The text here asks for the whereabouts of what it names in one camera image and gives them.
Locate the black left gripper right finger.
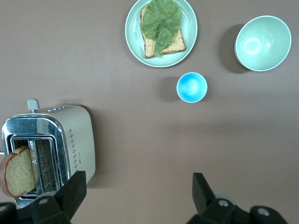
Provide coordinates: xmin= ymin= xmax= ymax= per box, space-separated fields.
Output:
xmin=186 ymin=172 xmax=252 ymax=224

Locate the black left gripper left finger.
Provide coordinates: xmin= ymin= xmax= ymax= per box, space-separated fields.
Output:
xmin=30 ymin=170 xmax=87 ymax=224

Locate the light blue plastic cup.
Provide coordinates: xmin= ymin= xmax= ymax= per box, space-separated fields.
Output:
xmin=176 ymin=72 xmax=208 ymax=104

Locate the beige and chrome toaster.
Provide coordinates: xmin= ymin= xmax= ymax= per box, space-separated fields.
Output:
xmin=1 ymin=98 xmax=96 ymax=209

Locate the brown bread slice in toaster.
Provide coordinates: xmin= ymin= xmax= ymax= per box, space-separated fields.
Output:
xmin=0 ymin=146 xmax=37 ymax=199

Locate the brown table mat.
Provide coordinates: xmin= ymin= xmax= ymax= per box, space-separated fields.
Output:
xmin=0 ymin=0 xmax=299 ymax=224

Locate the brown bread slice under lettuce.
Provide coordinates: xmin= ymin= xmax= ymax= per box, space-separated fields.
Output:
xmin=139 ymin=3 xmax=187 ymax=59

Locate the pale green bowl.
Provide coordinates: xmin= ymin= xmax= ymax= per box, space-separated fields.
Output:
xmin=234 ymin=15 xmax=292 ymax=72

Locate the pale green round plate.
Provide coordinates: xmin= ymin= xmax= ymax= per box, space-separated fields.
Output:
xmin=125 ymin=0 xmax=198 ymax=69

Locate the green lettuce leaf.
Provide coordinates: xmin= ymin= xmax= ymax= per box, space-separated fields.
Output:
xmin=141 ymin=0 xmax=182 ymax=57

